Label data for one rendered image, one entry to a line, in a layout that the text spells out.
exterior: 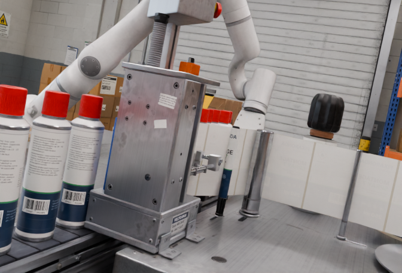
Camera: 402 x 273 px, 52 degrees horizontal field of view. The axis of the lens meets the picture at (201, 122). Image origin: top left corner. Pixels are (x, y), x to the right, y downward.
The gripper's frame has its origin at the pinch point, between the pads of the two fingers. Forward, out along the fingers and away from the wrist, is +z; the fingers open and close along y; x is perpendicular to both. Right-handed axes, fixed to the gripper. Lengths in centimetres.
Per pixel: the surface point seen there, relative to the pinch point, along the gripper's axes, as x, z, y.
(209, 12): -57, -18, 0
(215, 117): -33.9, -0.7, 0.6
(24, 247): -87, 38, 2
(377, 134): 377, -148, 41
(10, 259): -90, 39, 4
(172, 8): -62, -15, -6
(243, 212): -45, 22, 18
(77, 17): 340, -234, -442
